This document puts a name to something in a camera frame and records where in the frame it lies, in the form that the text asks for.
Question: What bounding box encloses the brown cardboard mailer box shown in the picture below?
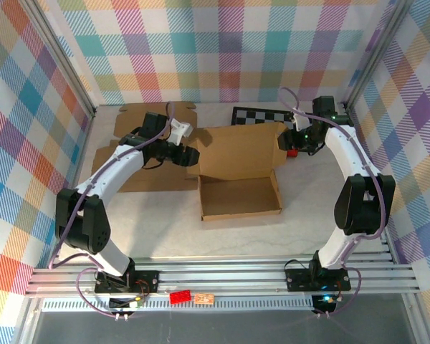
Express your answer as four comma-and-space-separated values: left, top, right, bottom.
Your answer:
92, 102, 201, 194
186, 121, 290, 222

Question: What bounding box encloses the black grey chessboard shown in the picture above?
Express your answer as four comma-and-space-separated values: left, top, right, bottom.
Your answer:
231, 106, 318, 126

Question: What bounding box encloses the small black controller board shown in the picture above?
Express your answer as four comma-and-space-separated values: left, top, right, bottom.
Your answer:
109, 295, 144, 311
312, 294, 337, 312

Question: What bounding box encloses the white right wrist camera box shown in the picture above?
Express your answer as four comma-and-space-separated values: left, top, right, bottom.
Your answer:
292, 108, 311, 133

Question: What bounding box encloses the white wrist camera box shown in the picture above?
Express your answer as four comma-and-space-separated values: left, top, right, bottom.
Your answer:
292, 108, 311, 133
170, 120, 194, 146

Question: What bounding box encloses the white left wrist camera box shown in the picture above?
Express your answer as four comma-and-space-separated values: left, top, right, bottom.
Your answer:
170, 120, 194, 146

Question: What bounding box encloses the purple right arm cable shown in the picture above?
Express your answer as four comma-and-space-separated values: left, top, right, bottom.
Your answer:
279, 87, 386, 318

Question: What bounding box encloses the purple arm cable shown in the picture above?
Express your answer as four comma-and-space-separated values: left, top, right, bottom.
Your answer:
279, 87, 386, 318
48, 101, 176, 318

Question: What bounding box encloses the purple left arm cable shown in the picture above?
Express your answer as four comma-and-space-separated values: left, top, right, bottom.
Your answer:
48, 101, 176, 318

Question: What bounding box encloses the aluminium frame post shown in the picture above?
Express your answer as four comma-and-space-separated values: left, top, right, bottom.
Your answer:
21, 0, 96, 118
343, 0, 413, 110

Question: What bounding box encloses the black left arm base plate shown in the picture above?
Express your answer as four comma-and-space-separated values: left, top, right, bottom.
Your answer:
94, 270, 161, 295

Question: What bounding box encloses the aluminium side rail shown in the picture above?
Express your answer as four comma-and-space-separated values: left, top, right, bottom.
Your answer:
342, 103, 398, 264

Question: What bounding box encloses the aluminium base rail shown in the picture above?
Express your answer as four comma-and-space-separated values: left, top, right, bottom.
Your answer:
24, 256, 422, 298

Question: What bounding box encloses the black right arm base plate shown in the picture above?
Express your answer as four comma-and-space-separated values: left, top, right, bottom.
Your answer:
285, 264, 352, 292

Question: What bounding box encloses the white slotted cable tray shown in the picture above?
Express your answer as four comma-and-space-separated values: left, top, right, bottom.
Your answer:
42, 296, 318, 312

